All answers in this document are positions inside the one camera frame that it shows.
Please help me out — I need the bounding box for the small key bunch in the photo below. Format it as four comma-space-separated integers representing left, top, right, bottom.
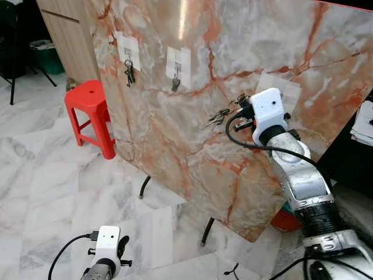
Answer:
203, 107, 241, 130

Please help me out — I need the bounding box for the black panel stand leg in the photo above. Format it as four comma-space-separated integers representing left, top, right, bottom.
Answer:
139, 175, 152, 200
201, 217, 215, 247

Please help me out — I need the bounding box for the marble pattern panel board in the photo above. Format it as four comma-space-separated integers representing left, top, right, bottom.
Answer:
86, 0, 373, 243

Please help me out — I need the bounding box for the red plastic object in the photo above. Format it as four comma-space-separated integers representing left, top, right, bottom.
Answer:
270, 209, 302, 233

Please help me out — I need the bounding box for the red plastic stool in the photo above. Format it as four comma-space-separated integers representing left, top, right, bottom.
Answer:
64, 80, 117, 161

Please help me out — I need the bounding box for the light wooden cabinet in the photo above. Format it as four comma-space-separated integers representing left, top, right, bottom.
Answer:
36, 0, 101, 84

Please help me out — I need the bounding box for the black metal stand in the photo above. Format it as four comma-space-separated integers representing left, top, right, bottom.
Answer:
0, 0, 58, 107

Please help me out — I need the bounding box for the green waste bin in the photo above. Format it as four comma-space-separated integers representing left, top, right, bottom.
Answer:
29, 39, 66, 76

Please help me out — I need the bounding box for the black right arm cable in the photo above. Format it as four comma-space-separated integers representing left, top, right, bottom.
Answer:
226, 111, 333, 187

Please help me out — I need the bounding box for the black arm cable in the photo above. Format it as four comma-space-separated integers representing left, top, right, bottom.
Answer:
226, 111, 333, 187
48, 232, 100, 280

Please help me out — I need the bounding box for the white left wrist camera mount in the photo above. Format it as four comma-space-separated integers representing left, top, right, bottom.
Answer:
92, 226, 121, 263

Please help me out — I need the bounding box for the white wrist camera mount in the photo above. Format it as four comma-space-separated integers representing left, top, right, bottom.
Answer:
249, 87, 287, 145
92, 226, 121, 263

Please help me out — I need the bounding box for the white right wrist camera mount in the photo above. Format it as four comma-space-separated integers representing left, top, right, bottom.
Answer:
249, 87, 287, 145

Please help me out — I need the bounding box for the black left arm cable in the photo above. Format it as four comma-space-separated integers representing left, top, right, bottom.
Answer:
48, 232, 100, 280

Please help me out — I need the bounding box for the white taped adhesive wall hook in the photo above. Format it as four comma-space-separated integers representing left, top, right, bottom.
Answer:
256, 71, 302, 114
166, 45, 192, 91
115, 31, 142, 72

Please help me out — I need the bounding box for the thin loose black cable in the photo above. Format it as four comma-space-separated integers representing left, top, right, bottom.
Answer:
224, 262, 241, 276

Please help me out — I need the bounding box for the key bunch with large ring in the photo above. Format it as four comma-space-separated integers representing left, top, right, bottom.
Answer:
123, 59, 136, 88

